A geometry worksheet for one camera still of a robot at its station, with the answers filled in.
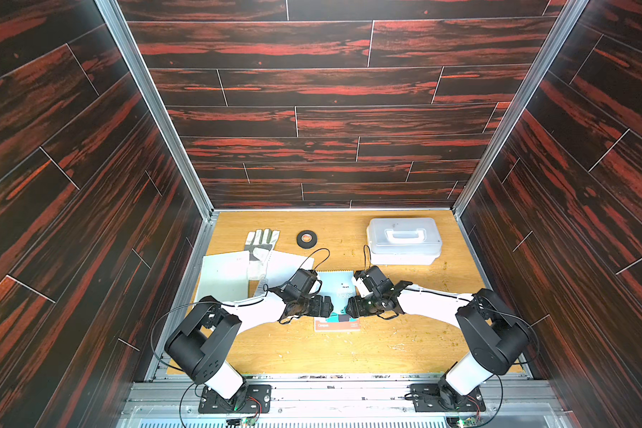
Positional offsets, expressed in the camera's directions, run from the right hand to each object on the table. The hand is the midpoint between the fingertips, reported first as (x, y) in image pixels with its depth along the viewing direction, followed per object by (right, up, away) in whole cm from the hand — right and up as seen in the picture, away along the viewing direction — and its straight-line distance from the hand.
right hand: (357, 306), depth 92 cm
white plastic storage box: (+18, +23, +3) cm, 29 cm away
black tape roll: (-19, +23, +18) cm, 35 cm away
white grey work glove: (-38, +21, +16) cm, 46 cm away
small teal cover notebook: (-6, +6, +4) cm, 9 cm away
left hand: (-11, 0, -3) cm, 11 cm away
